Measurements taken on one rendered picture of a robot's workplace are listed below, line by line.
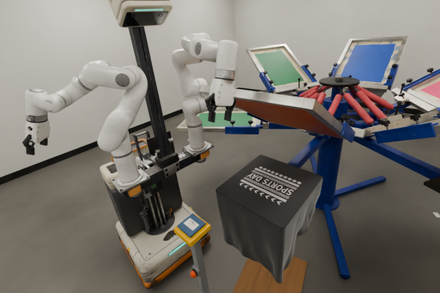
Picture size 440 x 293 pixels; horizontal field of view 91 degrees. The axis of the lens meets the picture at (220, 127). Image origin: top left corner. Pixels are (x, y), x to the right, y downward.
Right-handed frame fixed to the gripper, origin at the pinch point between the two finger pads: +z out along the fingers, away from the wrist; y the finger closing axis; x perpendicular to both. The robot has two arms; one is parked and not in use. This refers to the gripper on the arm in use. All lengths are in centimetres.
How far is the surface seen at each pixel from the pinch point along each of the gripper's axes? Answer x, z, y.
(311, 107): 28.8, -8.8, -14.4
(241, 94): -2.2, -9.7, -14.5
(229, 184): -18, 46, -35
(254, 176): -11, 41, -50
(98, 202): -209, 148, -26
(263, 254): 10, 77, -38
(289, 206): 18, 44, -40
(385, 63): 17, -54, -238
